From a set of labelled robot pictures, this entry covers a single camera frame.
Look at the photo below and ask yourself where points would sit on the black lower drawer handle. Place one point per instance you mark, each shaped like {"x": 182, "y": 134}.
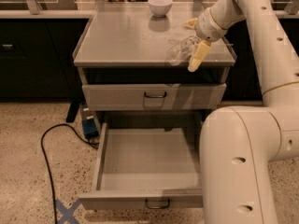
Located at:
{"x": 157, "y": 205}

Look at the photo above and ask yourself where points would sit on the clear plastic water bottle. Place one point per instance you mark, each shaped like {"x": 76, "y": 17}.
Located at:
{"x": 182, "y": 51}

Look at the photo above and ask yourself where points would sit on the black upper drawer handle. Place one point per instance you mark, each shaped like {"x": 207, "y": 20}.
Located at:
{"x": 155, "y": 96}

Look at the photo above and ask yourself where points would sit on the dark counter cabinet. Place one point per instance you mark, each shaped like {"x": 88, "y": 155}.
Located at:
{"x": 36, "y": 62}

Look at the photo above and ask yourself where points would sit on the open grey middle drawer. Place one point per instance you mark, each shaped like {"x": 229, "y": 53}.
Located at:
{"x": 135, "y": 164}

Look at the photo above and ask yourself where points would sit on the blue tape cross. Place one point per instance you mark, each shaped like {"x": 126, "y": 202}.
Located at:
{"x": 67, "y": 214}

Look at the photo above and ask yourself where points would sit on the grey drawer cabinet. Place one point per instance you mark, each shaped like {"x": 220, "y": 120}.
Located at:
{"x": 125, "y": 44}

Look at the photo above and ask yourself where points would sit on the closed grey upper drawer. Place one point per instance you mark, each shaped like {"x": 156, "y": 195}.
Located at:
{"x": 131, "y": 96}

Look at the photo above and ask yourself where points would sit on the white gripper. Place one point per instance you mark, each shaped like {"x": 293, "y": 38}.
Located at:
{"x": 207, "y": 28}

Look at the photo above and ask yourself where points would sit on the black drawer handle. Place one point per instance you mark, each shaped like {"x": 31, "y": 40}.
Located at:
{"x": 155, "y": 96}
{"x": 157, "y": 205}

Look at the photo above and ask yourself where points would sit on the white ceramic bowl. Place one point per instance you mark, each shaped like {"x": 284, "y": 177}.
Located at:
{"x": 159, "y": 8}

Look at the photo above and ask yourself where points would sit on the blue power box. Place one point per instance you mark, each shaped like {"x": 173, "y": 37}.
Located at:
{"x": 87, "y": 122}

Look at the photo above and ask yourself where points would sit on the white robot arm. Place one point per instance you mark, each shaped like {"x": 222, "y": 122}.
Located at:
{"x": 238, "y": 142}

